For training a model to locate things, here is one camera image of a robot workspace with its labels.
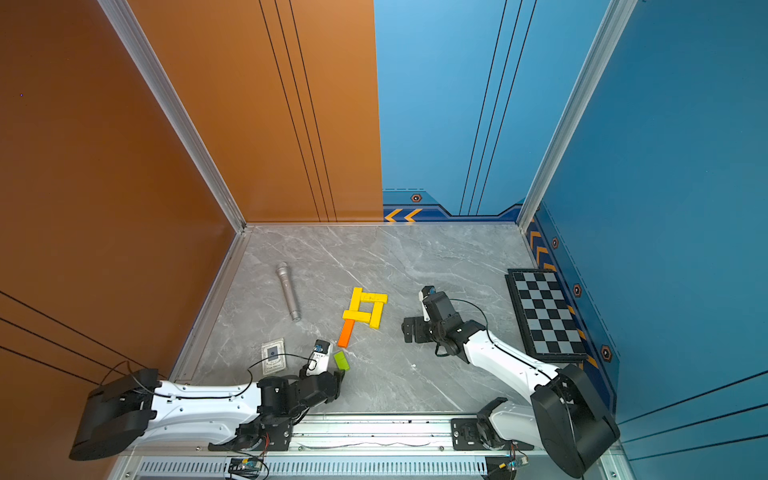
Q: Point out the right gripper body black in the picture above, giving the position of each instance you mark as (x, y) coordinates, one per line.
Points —
(423, 331)

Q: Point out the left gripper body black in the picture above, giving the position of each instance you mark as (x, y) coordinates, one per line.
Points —
(339, 387)

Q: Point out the green block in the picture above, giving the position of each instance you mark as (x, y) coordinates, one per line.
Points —
(341, 361)

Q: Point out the orange block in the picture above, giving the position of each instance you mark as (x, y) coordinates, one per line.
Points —
(346, 333)

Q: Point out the yellow block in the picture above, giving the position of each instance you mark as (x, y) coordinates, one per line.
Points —
(374, 297)
(356, 316)
(356, 299)
(376, 315)

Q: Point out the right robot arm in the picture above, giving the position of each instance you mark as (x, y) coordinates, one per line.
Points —
(564, 414)

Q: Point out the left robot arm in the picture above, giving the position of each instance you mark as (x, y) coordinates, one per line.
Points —
(140, 408)

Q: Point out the small printed card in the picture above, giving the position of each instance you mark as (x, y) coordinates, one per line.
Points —
(273, 357)

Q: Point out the left circuit board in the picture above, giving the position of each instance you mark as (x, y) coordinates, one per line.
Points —
(247, 468)

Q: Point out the circuit board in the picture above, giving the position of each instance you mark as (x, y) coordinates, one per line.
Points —
(504, 468)
(247, 468)

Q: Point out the black white chessboard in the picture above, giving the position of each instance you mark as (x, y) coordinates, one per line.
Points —
(545, 320)

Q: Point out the grey microphone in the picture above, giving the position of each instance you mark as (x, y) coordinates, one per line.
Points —
(283, 273)

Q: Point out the right circuit board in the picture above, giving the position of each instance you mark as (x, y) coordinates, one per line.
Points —
(504, 468)

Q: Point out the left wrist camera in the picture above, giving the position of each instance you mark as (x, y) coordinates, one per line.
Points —
(319, 358)

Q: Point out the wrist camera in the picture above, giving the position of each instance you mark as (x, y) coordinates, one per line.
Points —
(424, 293)
(319, 358)

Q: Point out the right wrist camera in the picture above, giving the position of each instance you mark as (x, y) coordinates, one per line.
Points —
(424, 293)

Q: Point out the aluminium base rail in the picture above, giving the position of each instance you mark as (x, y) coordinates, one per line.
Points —
(366, 445)

